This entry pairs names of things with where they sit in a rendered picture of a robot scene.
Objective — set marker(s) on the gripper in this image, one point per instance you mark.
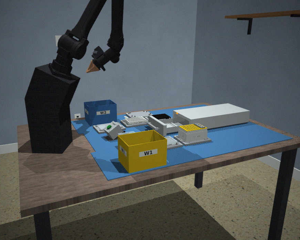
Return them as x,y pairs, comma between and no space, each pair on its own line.
95,65

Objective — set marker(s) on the blue open-top bin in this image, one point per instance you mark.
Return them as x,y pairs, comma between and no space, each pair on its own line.
100,112

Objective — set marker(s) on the yellow open-top bin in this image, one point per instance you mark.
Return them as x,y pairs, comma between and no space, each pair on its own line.
142,150

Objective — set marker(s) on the blue bench mat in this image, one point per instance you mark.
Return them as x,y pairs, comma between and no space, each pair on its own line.
225,140

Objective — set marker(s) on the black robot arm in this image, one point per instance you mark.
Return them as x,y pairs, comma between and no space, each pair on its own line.
69,47

